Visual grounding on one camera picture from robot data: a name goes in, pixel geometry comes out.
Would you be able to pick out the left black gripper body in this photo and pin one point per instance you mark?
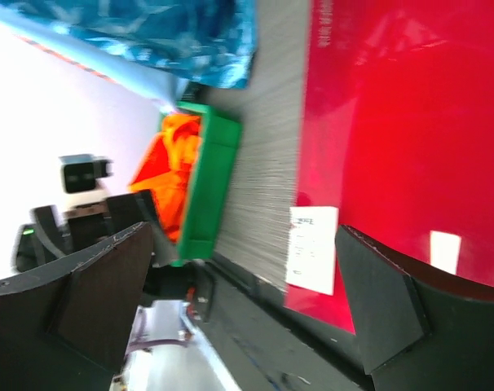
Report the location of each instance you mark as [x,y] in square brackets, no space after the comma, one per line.
[43,240]

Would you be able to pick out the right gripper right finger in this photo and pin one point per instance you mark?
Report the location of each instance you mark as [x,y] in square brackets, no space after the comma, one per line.
[418,327]

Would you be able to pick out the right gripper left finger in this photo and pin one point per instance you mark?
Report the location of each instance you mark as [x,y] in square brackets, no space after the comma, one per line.
[66,325]

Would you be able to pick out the orange shorts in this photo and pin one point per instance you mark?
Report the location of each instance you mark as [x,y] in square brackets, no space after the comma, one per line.
[166,168]

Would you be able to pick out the blue patterned shorts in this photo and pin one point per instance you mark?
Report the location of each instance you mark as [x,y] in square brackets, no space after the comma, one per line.
[208,42]

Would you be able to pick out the red folder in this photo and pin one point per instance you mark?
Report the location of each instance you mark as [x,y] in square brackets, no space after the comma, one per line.
[398,126]

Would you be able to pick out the green plastic tray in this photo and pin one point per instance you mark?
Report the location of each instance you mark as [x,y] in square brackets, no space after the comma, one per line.
[209,181]

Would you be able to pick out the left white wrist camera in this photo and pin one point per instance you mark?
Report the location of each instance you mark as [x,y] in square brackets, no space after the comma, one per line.
[81,178]

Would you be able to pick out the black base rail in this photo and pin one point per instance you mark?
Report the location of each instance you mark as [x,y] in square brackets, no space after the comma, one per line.
[263,345]

